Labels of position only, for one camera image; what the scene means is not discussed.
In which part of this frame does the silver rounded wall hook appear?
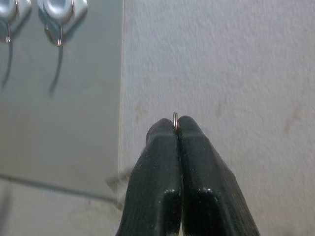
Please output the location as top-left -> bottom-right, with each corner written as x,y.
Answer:
36,0 -> 89,47
0,0 -> 33,44

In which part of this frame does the thin metal key ring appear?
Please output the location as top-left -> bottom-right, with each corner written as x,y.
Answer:
172,111 -> 180,130

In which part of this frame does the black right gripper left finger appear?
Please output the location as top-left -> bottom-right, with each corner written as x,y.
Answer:
115,118 -> 183,236

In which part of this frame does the grey metal hook panel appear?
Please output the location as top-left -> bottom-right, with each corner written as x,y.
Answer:
0,0 -> 125,200

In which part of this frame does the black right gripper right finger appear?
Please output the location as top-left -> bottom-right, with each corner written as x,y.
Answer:
176,116 -> 261,236

